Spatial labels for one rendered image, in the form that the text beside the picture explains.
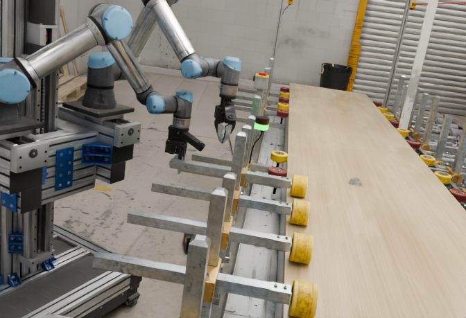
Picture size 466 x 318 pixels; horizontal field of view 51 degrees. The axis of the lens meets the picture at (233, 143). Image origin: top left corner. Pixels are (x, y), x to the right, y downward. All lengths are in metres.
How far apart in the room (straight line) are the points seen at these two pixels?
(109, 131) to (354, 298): 1.29
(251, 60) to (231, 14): 0.95
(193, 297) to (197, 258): 0.08
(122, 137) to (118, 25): 0.54
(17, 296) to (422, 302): 1.70
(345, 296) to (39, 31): 1.48
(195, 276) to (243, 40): 8.83
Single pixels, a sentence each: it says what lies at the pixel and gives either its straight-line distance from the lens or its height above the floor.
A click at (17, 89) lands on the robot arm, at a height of 1.20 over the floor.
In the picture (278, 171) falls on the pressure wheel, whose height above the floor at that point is 0.90.
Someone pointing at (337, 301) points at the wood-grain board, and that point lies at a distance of 1.29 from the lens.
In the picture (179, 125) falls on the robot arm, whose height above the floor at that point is 1.04.
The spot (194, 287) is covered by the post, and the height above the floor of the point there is 1.07.
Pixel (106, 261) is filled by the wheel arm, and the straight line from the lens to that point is 1.21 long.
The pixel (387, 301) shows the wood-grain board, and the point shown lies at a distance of 1.36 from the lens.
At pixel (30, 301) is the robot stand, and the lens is 2.40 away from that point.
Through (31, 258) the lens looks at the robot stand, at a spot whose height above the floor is 0.37.
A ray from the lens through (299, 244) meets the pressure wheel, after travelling 1.37.
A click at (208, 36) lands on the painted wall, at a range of 9.65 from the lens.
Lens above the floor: 1.57
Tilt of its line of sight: 16 degrees down
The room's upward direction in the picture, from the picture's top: 8 degrees clockwise
